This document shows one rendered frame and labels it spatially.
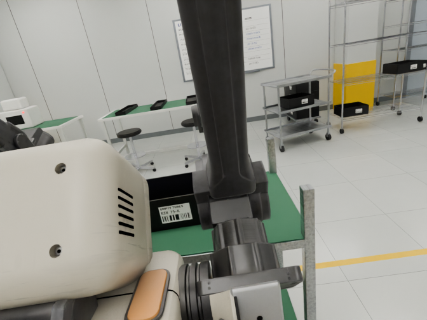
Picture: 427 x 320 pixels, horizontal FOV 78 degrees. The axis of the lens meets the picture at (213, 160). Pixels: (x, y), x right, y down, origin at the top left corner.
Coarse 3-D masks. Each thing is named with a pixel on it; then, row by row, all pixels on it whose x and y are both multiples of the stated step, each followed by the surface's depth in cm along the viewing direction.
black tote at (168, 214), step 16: (176, 176) 96; (160, 192) 98; (176, 192) 99; (192, 192) 99; (160, 208) 82; (176, 208) 82; (192, 208) 82; (160, 224) 84; (176, 224) 84; (192, 224) 84
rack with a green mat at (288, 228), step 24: (312, 192) 66; (288, 216) 82; (312, 216) 69; (168, 240) 80; (192, 240) 78; (288, 240) 72; (312, 240) 72; (312, 264) 75; (312, 288) 78; (288, 312) 117; (312, 312) 82
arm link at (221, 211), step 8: (216, 200) 37; (224, 200) 36; (232, 200) 36; (240, 200) 36; (248, 200) 36; (216, 208) 35; (224, 208) 35; (232, 208) 35; (240, 208) 35; (248, 208) 35; (216, 216) 35; (224, 216) 35; (232, 216) 35; (240, 216) 35; (248, 216) 34; (216, 224) 35
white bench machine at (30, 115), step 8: (8, 104) 404; (16, 104) 405; (24, 104) 416; (0, 112) 406; (8, 112) 404; (16, 112) 405; (24, 112) 407; (32, 112) 420; (8, 120) 408; (16, 120) 409; (24, 120) 411; (32, 120) 416; (40, 120) 438; (24, 128) 416
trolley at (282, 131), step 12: (264, 84) 382; (276, 84) 364; (288, 84) 346; (264, 96) 391; (264, 108) 398; (276, 108) 388; (300, 108) 361; (276, 132) 397; (288, 132) 388; (300, 132) 374; (312, 132) 430
